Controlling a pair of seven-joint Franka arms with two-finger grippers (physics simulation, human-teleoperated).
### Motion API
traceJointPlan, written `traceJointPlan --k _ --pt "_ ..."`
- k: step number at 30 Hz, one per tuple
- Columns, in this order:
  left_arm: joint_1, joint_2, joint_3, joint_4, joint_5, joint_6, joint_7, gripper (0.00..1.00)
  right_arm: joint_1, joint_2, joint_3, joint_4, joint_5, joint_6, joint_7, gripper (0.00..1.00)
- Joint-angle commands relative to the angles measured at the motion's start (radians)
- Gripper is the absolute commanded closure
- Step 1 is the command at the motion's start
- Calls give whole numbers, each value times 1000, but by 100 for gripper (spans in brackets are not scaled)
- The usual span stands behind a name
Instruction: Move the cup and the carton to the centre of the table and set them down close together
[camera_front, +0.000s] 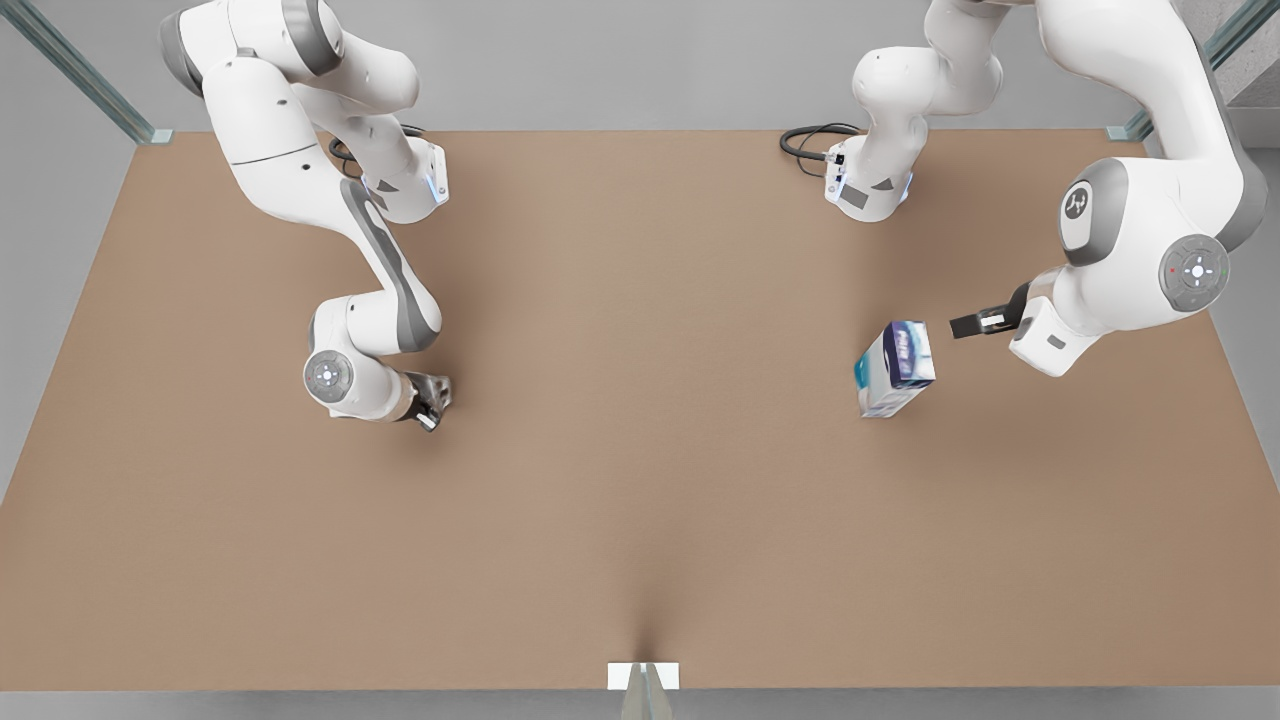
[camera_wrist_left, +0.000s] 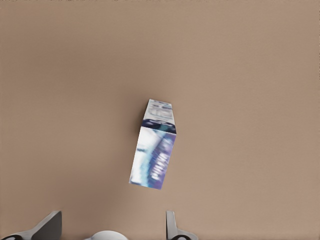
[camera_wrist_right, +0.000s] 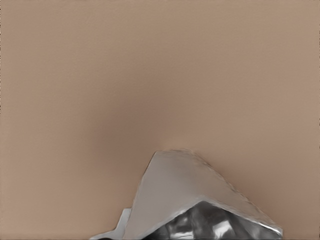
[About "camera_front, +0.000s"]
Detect blue and white carton box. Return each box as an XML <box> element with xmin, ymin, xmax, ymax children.
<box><xmin>854</xmin><ymin>320</ymin><xmax>937</xmax><ymax>419</ymax></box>

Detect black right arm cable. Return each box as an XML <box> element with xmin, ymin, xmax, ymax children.
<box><xmin>328</xmin><ymin>124</ymin><xmax>428</xmax><ymax>181</ymax></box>

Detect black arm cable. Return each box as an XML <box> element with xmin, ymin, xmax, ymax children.
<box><xmin>779</xmin><ymin>123</ymin><xmax>865</xmax><ymax>180</ymax></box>
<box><xmin>328</xmin><ymin>124</ymin><xmax>428</xmax><ymax>181</ymax></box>

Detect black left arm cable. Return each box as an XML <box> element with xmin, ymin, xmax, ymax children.
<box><xmin>779</xmin><ymin>123</ymin><xmax>865</xmax><ymax>180</ymax></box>

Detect silver frame post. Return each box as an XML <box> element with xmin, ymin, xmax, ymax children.
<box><xmin>607</xmin><ymin>661</ymin><xmax>681</xmax><ymax>720</ymax></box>
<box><xmin>0</xmin><ymin>0</ymin><xmax>174</xmax><ymax>147</ymax></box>
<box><xmin>1106</xmin><ymin>0</ymin><xmax>1280</xmax><ymax>142</ymax></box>

